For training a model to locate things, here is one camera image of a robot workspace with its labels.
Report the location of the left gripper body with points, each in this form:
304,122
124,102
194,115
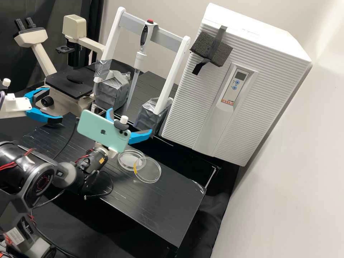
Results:
14,106

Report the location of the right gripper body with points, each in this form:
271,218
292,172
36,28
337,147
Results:
107,153

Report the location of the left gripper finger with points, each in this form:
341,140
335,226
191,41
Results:
36,94
44,117

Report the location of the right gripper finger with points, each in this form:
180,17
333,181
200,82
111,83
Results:
110,117
141,135

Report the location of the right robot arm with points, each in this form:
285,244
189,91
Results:
32,174

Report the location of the grey taped block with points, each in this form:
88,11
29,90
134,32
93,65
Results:
150,115
110,90

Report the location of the petri dish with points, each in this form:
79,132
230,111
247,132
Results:
129,159

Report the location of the cream microscope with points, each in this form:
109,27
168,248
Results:
64,83

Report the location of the petri dish lid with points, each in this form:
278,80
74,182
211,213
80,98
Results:
149,172

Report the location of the black platform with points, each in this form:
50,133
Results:
188,164
147,86
150,204

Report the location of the pipette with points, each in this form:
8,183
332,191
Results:
140,57

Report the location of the incubator door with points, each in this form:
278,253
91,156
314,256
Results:
204,107

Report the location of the white pipette stand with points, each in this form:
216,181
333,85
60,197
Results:
166,37

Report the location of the white incubator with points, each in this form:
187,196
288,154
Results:
268,25

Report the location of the right wrist camera phone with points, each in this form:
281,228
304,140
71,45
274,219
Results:
99,129

